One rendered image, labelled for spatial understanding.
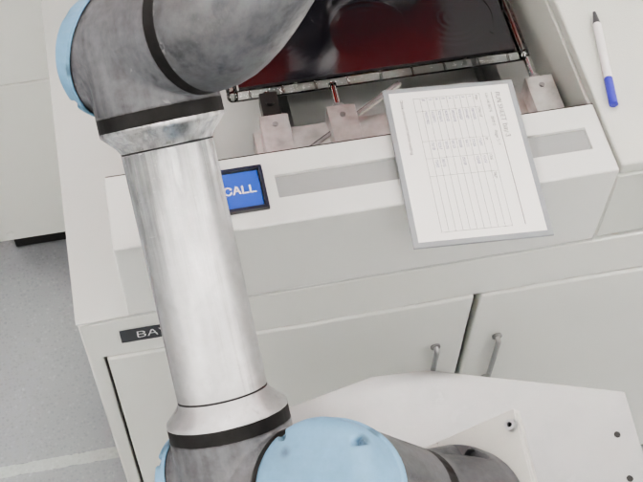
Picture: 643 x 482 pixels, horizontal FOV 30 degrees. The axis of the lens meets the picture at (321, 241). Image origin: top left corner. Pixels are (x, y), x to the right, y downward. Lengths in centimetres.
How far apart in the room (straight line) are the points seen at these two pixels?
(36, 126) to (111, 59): 102
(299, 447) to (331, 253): 35
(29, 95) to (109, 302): 70
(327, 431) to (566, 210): 48
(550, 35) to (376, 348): 45
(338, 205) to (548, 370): 59
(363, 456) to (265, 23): 36
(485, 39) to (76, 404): 110
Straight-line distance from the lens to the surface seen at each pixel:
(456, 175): 129
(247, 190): 128
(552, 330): 164
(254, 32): 100
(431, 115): 134
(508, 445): 118
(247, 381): 110
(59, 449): 222
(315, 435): 102
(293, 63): 147
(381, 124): 144
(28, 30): 190
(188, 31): 100
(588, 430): 134
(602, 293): 159
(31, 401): 227
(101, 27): 107
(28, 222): 230
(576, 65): 144
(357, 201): 128
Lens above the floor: 201
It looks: 58 degrees down
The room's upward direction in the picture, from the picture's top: 2 degrees clockwise
